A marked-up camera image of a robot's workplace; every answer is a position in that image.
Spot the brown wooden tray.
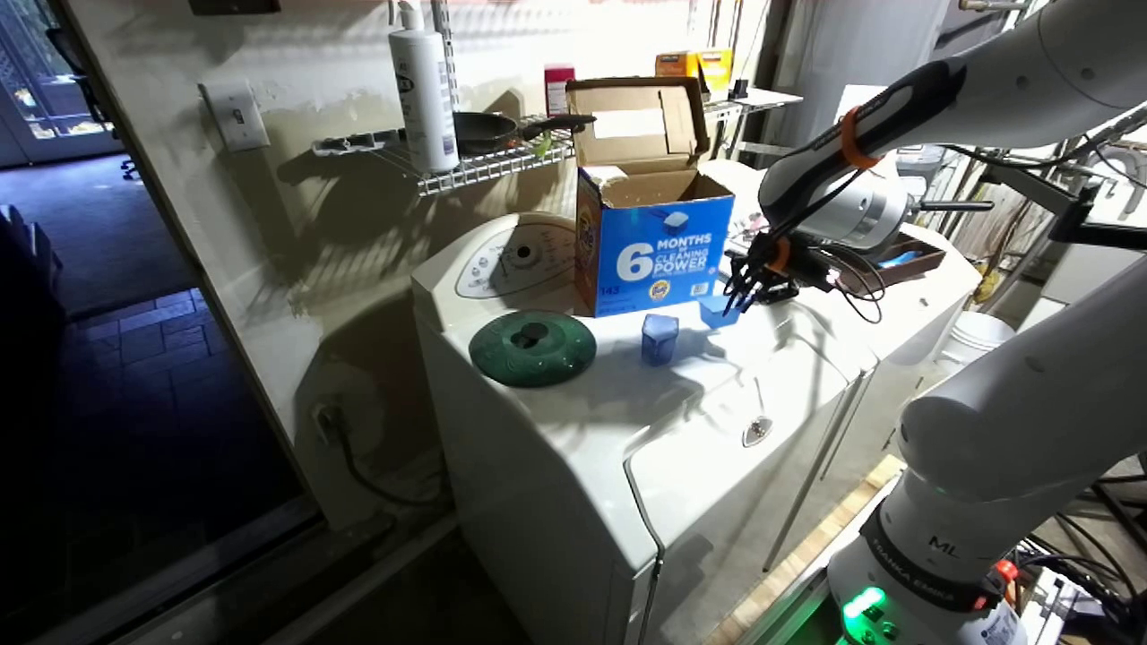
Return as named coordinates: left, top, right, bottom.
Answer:
left=835, top=227, right=950, bottom=300

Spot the grey metal pot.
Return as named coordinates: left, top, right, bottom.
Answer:
left=888, top=177, right=996, bottom=254

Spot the dark green round lid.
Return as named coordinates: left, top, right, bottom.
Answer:
left=468, top=307, right=600, bottom=392

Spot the blue cardboard detergent box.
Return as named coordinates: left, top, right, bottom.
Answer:
left=566, top=71, right=740, bottom=319

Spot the tall white bottle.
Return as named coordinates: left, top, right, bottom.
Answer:
left=388, top=0, right=468, bottom=178

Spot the pink container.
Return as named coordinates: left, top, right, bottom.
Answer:
left=542, top=65, right=576, bottom=124

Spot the yellow box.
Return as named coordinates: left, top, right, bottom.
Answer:
left=652, top=47, right=735, bottom=101

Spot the white plastic bucket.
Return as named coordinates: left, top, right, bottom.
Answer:
left=940, top=307, right=1023, bottom=384

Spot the orange cable strap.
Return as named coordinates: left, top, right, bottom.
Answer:
left=835, top=104, right=881, bottom=173

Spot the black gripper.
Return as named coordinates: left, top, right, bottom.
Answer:
left=722, top=230, right=840, bottom=319

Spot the white wall outlet plate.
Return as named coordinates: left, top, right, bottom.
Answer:
left=196, top=79, right=272, bottom=156

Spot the white wire shelf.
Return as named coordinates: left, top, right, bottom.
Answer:
left=310, top=124, right=580, bottom=200

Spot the black wall power cable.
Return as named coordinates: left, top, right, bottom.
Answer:
left=314, top=397, right=450, bottom=518

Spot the white background table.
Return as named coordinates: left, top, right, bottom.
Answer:
left=708, top=82, right=808, bottom=161

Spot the black frying pan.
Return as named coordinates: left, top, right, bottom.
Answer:
left=450, top=107, right=600, bottom=161

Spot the wooden mounting board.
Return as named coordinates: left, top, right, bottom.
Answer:
left=704, top=451, right=910, bottom=645

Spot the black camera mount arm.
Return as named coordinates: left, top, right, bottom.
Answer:
left=979, top=156, right=1147, bottom=257

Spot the white washing machine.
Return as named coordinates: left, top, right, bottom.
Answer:
left=410, top=207, right=870, bottom=645

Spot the dark translucent blue scoop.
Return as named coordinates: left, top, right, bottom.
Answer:
left=637, top=313, right=684, bottom=370

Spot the green lit device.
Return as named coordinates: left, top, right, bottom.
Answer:
left=835, top=583, right=903, bottom=645

